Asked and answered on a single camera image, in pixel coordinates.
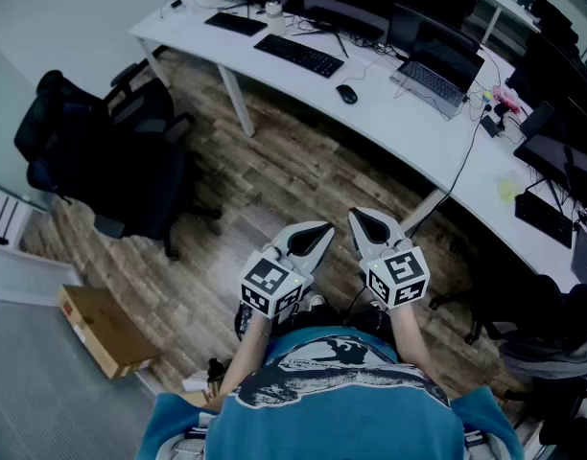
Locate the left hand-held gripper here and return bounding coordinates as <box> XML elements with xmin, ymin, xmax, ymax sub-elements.
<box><xmin>239</xmin><ymin>221</ymin><xmax>337</xmax><ymax>320</ymax></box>

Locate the wide black keyboard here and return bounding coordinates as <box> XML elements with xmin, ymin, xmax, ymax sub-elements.
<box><xmin>253</xmin><ymin>33</ymin><xmax>346</xmax><ymax>80</ymax></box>

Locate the black computer mouse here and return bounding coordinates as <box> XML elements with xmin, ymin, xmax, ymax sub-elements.
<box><xmin>335</xmin><ymin>83</ymin><xmax>360</xmax><ymax>106</ymax></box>

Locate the grey open laptop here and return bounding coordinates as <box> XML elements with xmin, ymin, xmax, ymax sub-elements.
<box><xmin>388</xmin><ymin>16</ymin><xmax>486</xmax><ymax>120</ymax></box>

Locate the black swivel chair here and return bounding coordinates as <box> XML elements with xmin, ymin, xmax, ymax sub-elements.
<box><xmin>465</xmin><ymin>275</ymin><xmax>587</xmax><ymax>449</ymax></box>

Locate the black power adapter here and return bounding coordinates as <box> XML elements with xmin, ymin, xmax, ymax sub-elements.
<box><xmin>480</xmin><ymin>114</ymin><xmax>502</xmax><ymax>139</ymax></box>

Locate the person's left shoulder strap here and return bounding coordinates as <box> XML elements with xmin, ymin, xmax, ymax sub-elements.
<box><xmin>171</xmin><ymin>424</ymin><xmax>208</xmax><ymax>460</ymax></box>

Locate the short black keyboard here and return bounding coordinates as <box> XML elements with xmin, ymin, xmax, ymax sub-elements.
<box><xmin>204</xmin><ymin>11</ymin><xmax>269</xmax><ymax>37</ymax></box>

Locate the white cup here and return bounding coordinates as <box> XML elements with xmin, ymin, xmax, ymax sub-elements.
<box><xmin>264</xmin><ymin>0</ymin><xmax>288</xmax><ymax>35</ymax></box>

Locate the yellow-green cloth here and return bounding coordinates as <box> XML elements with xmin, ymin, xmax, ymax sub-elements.
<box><xmin>496</xmin><ymin>176</ymin><xmax>521</xmax><ymax>204</ymax></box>

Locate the person's right forearm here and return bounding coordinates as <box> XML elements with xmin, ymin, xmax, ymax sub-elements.
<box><xmin>387</xmin><ymin>304</ymin><xmax>441</xmax><ymax>382</ymax></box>

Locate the person's left forearm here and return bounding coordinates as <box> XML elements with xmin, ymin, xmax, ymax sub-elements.
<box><xmin>216</xmin><ymin>311</ymin><xmax>280</xmax><ymax>397</ymax></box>

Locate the pink plastic item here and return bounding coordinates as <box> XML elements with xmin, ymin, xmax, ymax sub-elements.
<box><xmin>492</xmin><ymin>85</ymin><xmax>521</xmax><ymax>113</ymax></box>

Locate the black mesh-back office chair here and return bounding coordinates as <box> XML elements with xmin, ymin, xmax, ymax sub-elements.
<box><xmin>104</xmin><ymin>60</ymin><xmax>197</xmax><ymax>148</ymax></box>

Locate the black monitor with stand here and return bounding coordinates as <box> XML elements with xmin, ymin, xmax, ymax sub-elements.
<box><xmin>512</xmin><ymin>133</ymin><xmax>587</xmax><ymax>210</ymax></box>

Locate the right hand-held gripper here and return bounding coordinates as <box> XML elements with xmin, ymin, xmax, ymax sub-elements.
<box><xmin>347</xmin><ymin>206</ymin><xmax>431</xmax><ymax>311</ymax></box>

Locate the closed cardboard box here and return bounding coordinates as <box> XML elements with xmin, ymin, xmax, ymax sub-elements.
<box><xmin>58</xmin><ymin>284</ymin><xmax>163</xmax><ymax>380</ymax></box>

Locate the dark closed laptop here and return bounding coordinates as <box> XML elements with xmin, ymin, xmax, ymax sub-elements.
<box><xmin>570</xmin><ymin>230</ymin><xmax>587</xmax><ymax>280</ymax></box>

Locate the black square-backed monitor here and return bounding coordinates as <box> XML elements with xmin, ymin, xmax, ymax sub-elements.
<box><xmin>506</xmin><ymin>31</ymin><xmax>587</xmax><ymax>133</ymax></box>

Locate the black padded office chair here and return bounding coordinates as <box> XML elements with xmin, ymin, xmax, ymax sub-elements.
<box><xmin>13</xmin><ymin>68</ymin><xmax>223</xmax><ymax>262</ymax></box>

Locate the person's blue printed t-shirt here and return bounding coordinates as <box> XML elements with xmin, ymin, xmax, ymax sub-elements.
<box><xmin>134</xmin><ymin>328</ymin><xmax>525</xmax><ymax>460</ymax></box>

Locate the white slatted rack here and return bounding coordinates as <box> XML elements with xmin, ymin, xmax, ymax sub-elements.
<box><xmin>0</xmin><ymin>182</ymin><xmax>34</xmax><ymax>249</ymax></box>

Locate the person's shoulder strap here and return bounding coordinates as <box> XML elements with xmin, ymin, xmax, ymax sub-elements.
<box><xmin>463</xmin><ymin>426</ymin><xmax>499</xmax><ymax>460</ymax></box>
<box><xmin>171</xmin><ymin>424</ymin><xmax>208</xmax><ymax>460</ymax></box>

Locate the person's right shoulder strap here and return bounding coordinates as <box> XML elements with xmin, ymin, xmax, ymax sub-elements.
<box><xmin>463</xmin><ymin>426</ymin><xmax>499</xmax><ymax>460</ymax></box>

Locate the compact black keyboard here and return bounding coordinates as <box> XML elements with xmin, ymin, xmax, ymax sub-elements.
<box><xmin>513</xmin><ymin>191</ymin><xmax>575</xmax><ymax>250</ymax></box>

